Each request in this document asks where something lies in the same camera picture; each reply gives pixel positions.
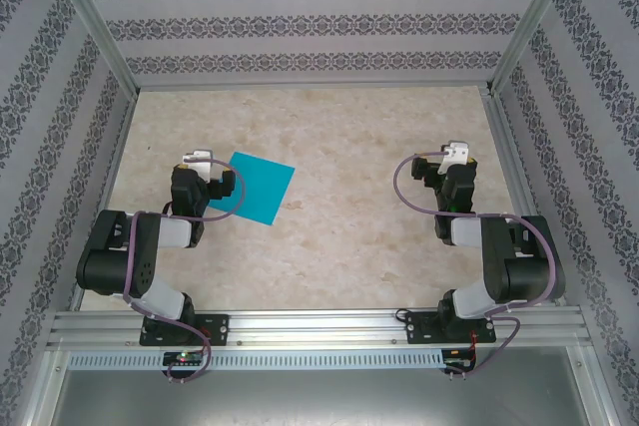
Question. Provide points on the blue paper sheet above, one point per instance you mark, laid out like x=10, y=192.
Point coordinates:
x=259, y=186

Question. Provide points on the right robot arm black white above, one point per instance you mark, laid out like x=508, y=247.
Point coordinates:
x=529, y=266

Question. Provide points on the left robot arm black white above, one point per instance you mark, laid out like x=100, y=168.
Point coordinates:
x=115, y=266

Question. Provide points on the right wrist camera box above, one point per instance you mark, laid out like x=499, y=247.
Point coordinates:
x=455, y=152

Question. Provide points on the aluminium side rail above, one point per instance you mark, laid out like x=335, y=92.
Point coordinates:
x=514, y=171
x=104, y=201

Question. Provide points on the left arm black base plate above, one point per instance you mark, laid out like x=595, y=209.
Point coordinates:
x=217, y=328

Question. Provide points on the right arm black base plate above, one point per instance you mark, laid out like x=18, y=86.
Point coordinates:
x=419, y=328

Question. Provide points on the aluminium frame crossbar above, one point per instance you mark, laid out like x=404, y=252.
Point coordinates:
x=314, y=85

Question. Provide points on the aluminium frame post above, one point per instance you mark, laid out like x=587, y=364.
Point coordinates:
x=89, y=12
x=594, y=391
x=47, y=391
x=535, y=12

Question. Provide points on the aluminium mounting rail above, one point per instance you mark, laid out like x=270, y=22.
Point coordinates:
x=319, y=328

